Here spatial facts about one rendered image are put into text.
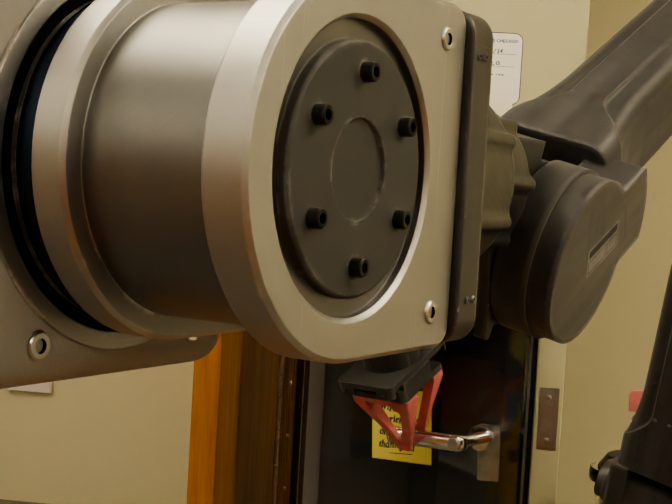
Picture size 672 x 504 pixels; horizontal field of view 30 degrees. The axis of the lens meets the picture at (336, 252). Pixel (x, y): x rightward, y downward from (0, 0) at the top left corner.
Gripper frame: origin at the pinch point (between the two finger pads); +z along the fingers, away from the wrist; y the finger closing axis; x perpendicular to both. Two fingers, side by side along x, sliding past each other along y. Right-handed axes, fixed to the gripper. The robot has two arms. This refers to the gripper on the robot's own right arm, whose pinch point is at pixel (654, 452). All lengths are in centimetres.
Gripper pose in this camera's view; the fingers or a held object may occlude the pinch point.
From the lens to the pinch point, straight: 131.7
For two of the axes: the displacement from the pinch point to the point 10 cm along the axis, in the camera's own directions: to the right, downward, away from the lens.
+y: 0.5, -10.0, -0.5
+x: -9.9, -0.5, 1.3
